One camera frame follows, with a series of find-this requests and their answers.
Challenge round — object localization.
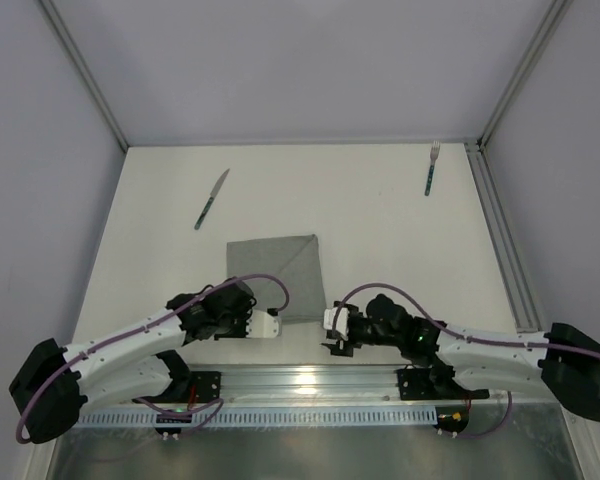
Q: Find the grey cloth napkin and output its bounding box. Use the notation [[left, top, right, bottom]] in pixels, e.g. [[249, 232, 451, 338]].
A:
[[226, 234, 327, 324]]

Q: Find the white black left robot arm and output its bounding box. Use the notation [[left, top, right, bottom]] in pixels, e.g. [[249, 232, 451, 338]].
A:
[[9, 281, 256, 444]]

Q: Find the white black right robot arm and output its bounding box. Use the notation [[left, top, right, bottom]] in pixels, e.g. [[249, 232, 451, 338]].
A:
[[323, 294, 600, 423]]

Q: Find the left controller board with led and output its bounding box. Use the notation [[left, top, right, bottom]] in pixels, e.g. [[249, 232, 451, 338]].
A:
[[154, 407, 192, 437]]

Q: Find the right black connector board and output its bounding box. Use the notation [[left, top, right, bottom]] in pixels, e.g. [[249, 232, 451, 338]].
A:
[[434, 407, 470, 437]]

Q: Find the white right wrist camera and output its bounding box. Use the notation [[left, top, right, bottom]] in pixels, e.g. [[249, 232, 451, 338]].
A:
[[322, 307, 349, 340]]

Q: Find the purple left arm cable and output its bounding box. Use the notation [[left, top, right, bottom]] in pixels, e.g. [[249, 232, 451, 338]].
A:
[[15, 272, 291, 445]]

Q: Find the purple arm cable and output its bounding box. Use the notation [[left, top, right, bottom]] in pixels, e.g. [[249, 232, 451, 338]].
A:
[[337, 282, 600, 442], [15, 272, 291, 445]]

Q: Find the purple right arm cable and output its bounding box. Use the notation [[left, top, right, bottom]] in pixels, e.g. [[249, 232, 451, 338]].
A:
[[337, 282, 600, 442]]

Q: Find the aluminium front rail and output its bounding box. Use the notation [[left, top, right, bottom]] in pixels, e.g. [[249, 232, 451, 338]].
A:
[[74, 363, 588, 414]]

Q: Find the aluminium rail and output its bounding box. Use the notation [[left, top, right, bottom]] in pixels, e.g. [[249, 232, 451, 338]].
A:
[[465, 143, 543, 332], [74, 363, 588, 414]]

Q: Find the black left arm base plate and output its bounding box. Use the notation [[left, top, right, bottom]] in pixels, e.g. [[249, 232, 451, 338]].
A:
[[147, 370, 222, 405]]

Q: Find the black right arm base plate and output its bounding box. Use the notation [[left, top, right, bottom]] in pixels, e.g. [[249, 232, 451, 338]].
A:
[[396, 366, 490, 401]]

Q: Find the slotted grey cable duct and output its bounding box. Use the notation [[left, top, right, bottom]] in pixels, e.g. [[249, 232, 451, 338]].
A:
[[76, 405, 436, 429]]

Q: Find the green handled knife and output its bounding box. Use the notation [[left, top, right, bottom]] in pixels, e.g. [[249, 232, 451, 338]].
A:
[[194, 169, 230, 230]]

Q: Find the aluminium right side rail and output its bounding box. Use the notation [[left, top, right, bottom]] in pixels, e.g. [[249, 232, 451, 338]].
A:
[[465, 143, 543, 332]]

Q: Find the green handled fork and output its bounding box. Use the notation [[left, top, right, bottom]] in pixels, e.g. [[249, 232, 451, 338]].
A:
[[424, 141, 441, 196]]

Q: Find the aluminium left corner post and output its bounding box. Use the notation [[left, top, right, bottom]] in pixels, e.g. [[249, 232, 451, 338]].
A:
[[35, 0, 130, 153]]

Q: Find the aluminium corner post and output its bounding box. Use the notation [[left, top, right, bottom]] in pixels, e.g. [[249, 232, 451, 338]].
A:
[[35, 0, 130, 153], [477, 0, 573, 149]]

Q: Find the aluminium right corner post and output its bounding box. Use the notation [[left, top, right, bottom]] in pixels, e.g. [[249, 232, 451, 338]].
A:
[[477, 0, 573, 149]]

